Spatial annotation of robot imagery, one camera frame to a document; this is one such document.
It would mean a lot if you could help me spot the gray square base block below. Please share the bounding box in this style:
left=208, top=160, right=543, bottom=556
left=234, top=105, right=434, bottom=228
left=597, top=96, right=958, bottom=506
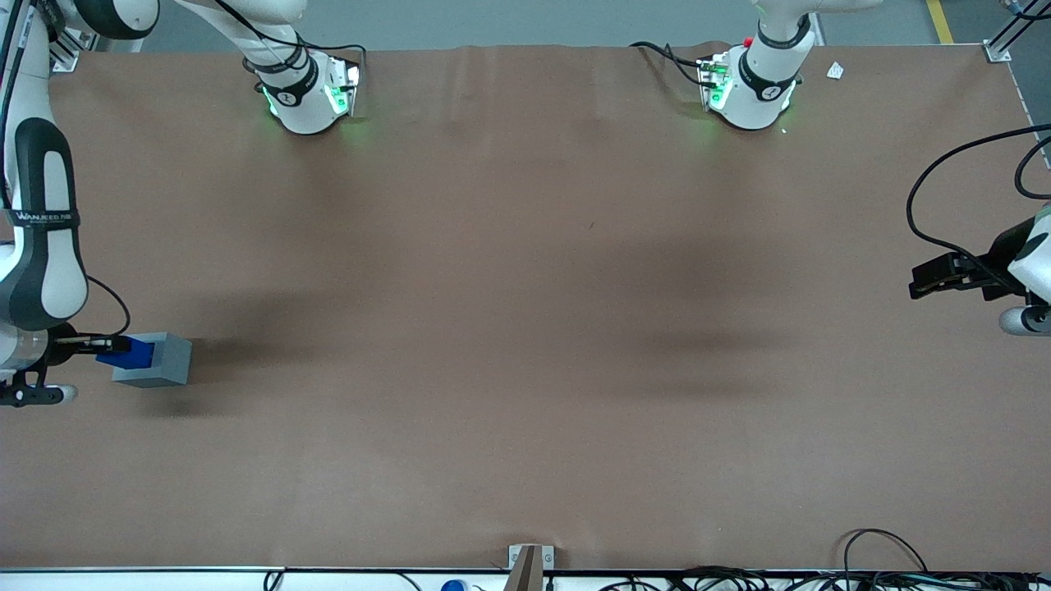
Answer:
left=112, top=332, right=193, bottom=388

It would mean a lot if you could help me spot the brown table mat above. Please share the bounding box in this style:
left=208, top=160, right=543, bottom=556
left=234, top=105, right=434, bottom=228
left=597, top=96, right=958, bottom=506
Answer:
left=0, top=43, right=1051, bottom=572

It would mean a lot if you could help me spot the black left base cable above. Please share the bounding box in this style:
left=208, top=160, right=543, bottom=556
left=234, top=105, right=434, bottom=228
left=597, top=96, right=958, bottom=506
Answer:
left=630, top=41, right=709, bottom=88

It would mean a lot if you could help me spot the blue plastic part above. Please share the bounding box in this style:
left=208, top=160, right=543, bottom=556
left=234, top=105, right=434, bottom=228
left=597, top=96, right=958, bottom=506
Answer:
left=96, top=336, right=156, bottom=370

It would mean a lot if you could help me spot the aluminium frame post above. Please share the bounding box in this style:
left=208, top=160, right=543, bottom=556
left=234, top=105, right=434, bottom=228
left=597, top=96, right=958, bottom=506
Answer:
left=48, top=29, right=85, bottom=73
left=984, top=0, right=1051, bottom=63

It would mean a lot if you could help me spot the black right base cable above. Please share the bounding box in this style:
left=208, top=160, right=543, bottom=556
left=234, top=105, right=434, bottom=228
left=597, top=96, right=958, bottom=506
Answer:
left=213, top=0, right=367, bottom=68

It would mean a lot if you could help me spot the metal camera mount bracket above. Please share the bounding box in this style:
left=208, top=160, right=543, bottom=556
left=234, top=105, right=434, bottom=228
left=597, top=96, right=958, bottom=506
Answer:
left=503, top=544, right=556, bottom=591

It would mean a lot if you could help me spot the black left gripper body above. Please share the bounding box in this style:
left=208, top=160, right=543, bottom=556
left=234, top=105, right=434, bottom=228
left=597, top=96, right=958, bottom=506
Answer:
left=977, top=218, right=1037, bottom=298

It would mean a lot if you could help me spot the black cable bundle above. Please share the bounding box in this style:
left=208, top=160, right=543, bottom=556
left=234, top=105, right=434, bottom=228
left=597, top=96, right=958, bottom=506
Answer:
left=599, top=566, right=1051, bottom=591

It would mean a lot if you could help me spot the long black left wrist cable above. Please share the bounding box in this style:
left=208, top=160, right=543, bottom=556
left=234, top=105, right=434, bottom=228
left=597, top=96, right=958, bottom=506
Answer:
left=906, top=123, right=1051, bottom=273

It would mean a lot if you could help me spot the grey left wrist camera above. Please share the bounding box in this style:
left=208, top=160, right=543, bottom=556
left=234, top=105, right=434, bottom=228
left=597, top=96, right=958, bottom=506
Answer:
left=999, top=305, right=1051, bottom=337

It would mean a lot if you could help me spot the short black left wrist cable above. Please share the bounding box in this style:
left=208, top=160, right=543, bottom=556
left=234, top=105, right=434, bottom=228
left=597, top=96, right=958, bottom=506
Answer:
left=1015, top=135, right=1051, bottom=200

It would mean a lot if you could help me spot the black looped cable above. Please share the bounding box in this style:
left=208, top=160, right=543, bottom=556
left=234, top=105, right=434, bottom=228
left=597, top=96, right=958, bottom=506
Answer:
left=843, top=529, right=929, bottom=575

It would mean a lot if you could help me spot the black base cable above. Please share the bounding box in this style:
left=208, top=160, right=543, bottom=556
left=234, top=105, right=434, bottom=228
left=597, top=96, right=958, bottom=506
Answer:
left=213, top=0, right=367, bottom=68
left=630, top=41, right=709, bottom=88

